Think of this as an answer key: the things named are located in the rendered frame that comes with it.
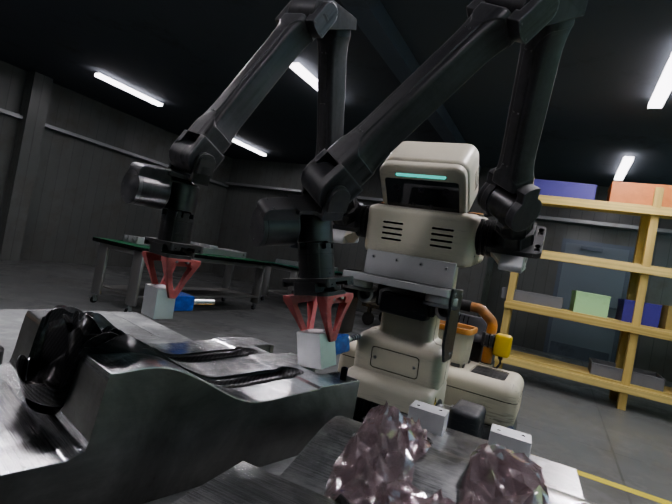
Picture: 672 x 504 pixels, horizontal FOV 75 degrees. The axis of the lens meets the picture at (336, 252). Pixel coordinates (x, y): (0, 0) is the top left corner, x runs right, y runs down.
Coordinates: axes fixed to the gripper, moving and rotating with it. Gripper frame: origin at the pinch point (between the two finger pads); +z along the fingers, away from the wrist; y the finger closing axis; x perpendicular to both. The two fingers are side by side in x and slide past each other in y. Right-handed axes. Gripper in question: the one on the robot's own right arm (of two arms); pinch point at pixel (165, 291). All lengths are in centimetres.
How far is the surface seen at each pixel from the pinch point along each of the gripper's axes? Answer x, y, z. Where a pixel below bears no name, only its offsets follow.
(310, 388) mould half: 3.8, 35.4, 6.3
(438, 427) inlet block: 16, 49, 9
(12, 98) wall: 126, -843, -169
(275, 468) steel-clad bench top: -2.0, 37.2, 14.9
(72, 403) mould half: -23.9, 30.9, 5.8
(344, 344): 15.6, 30.5, 2.3
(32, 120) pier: 155, -827, -140
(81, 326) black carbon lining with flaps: -22.4, 25.7, -0.3
